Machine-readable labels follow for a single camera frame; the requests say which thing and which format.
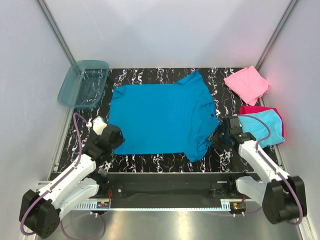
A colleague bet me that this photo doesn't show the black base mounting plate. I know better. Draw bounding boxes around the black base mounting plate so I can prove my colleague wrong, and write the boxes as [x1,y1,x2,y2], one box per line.
[97,172,244,203]

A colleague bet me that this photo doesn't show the corner frame post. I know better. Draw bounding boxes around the corner frame post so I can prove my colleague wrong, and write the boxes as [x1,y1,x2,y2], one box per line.
[255,0,300,72]
[35,0,76,65]

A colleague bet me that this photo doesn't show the light blue folded t-shirt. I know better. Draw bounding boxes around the light blue folded t-shirt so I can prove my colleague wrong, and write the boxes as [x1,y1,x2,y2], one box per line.
[238,109,285,148]

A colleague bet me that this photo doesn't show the teal plastic bin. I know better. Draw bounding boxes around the teal plastic bin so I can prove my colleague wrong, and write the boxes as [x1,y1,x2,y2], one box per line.
[57,60,109,110]

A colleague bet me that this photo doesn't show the left corner frame post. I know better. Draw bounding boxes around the left corner frame post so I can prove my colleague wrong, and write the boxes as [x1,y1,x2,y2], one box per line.
[35,0,76,65]

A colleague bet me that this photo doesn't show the magenta folded t-shirt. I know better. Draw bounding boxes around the magenta folded t-shirt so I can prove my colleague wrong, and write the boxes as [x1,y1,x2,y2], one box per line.
[239,105,285,138]

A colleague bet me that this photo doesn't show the slotted cable duct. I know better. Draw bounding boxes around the slotted cable duct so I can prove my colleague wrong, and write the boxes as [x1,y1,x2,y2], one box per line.
[74,198,246,212]

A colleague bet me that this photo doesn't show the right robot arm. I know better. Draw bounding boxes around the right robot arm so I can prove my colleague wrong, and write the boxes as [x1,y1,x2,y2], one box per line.
[209,116,308,225]

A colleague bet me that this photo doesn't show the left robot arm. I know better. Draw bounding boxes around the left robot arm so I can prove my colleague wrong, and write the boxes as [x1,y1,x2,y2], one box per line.
[19,123,125,239]

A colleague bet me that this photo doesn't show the pink folded t-shirt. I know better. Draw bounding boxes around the pink folded t-shirt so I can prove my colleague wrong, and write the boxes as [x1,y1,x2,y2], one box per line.
[224,65,271,106]

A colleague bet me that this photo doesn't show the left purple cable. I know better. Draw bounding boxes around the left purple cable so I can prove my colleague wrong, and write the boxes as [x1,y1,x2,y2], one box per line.
[20,112,105,240]

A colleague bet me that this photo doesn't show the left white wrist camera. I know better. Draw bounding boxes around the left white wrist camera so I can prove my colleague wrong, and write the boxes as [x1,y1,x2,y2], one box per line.
[86,116,107,136]

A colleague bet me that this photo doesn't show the right corner frame post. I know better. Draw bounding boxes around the right corner frame post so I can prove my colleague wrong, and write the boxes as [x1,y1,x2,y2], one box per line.
[255,0,300,72]

